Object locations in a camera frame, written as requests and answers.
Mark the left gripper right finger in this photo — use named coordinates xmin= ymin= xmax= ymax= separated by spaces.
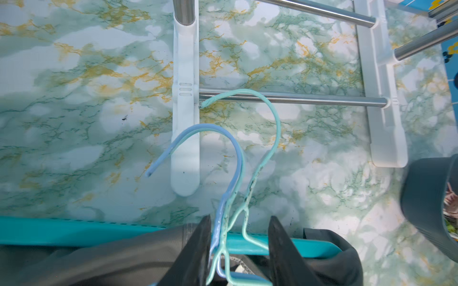
xmin=268 ymin=216 xmax=315 ymax=286

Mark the dark grey clothespin tray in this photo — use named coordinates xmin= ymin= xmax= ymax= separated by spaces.
xmin=400 ymin=154 xmax=458 ymax=262

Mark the teal laundry basket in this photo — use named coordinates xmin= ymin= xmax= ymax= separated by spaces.
xmin=1 ymin=216 xmax=342 ymax=259

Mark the dark grey garment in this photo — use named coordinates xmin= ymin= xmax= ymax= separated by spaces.
xmin=1 ymin=224 xmax=363 ymax=286

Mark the mint green wire hanger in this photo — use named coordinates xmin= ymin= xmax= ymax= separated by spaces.
xmin=199 ymin=88 xmax=283 ymax=286

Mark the metal clothes rack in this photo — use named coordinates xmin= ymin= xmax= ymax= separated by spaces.
xmin=174 ymin=1 xmax=458 ymax=199

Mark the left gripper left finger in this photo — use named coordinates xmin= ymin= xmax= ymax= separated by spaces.
xmin=157 ymin=215 xmax=212 ymax=286

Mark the blue wire hanger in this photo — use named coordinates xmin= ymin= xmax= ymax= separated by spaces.
xmin=140 ymin=123 xmax=245 ymax=251

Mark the pile of coloured clothespins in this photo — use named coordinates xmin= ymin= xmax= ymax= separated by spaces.
xmin=442 ymin=182 xmax=458 ymax=241

